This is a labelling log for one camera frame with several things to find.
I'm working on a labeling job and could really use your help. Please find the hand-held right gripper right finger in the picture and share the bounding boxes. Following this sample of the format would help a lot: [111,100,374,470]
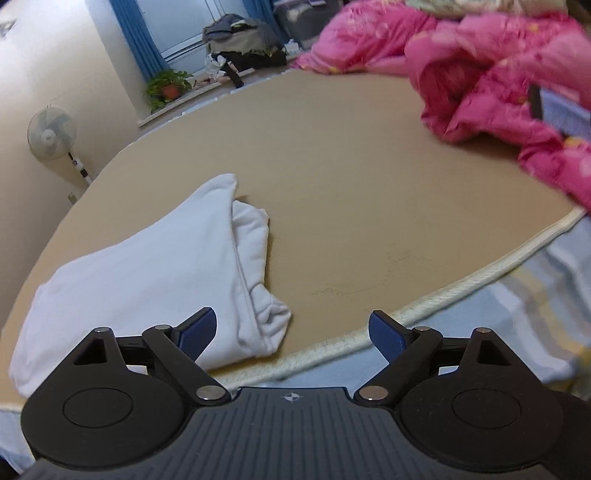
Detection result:
[353,310,520,407]

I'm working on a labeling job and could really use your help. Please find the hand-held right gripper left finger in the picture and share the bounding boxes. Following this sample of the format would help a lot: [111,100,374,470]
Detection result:
[69,307,232,407]

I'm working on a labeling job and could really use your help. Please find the white long-sleeve shirt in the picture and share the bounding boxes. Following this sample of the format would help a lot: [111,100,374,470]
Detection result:
[8,173,293,400]

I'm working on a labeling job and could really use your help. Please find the pile of dark clothes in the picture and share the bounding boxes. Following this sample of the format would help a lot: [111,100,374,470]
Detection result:
[202,14,289,88]

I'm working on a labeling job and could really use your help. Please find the striped bed sheet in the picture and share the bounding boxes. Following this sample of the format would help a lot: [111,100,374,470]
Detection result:
[0,217,591,467]

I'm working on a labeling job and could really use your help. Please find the tan bed mat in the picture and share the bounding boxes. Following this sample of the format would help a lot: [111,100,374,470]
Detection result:
[0,69,585,407]

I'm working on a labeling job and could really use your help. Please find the white windowsill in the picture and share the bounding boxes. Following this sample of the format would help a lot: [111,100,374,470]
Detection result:
[136,55,296,129]

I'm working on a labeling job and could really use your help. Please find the white standing fan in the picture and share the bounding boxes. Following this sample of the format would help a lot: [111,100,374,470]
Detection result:
[27,105,95,185]

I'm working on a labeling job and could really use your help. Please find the potted green plant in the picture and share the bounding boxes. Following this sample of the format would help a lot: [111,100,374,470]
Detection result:
[144,69,195,114]

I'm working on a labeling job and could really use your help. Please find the pink floral quilt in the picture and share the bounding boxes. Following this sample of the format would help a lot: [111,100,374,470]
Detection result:
[291,0,591,213]

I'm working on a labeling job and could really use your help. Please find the blue-grey box with black edge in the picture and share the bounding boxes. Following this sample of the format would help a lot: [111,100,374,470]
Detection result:
[527,84,591,138]

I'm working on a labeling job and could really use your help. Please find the blue curtain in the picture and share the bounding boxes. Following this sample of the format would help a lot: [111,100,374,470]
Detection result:
[242,0,282,38]
[108,0,167,75]

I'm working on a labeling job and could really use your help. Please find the dark grey bag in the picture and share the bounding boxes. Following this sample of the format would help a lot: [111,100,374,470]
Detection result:
[276,0,345,49]

